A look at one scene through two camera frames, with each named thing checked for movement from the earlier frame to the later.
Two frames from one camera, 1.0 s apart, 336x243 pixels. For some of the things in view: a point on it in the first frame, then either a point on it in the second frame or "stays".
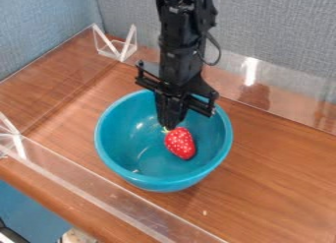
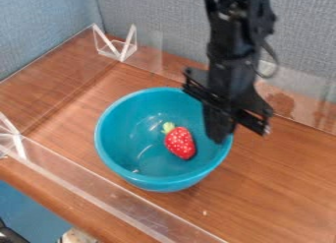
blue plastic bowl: [129, 138] stays
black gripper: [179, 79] to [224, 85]
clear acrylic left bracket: [12, 145] stays
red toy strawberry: [180, 142] stays
